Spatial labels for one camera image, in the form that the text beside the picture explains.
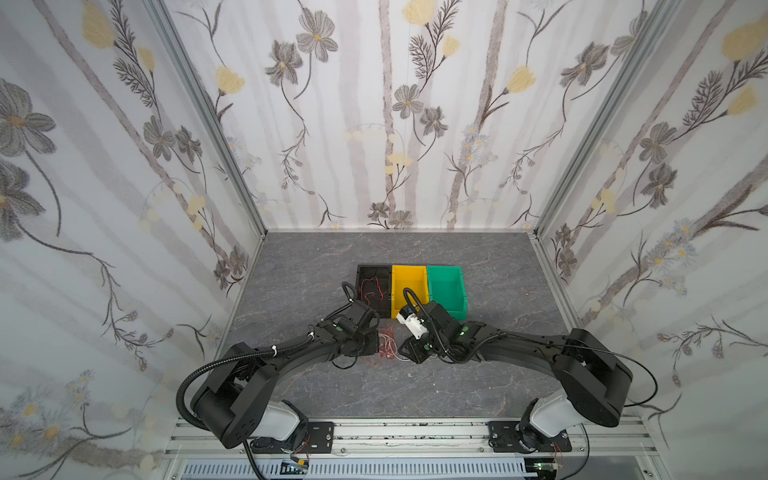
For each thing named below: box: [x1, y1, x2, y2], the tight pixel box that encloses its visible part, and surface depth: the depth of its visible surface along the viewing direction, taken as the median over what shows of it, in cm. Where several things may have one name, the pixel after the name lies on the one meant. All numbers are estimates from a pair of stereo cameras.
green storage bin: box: [427, 266, 468, 322], surface depth 100 cm
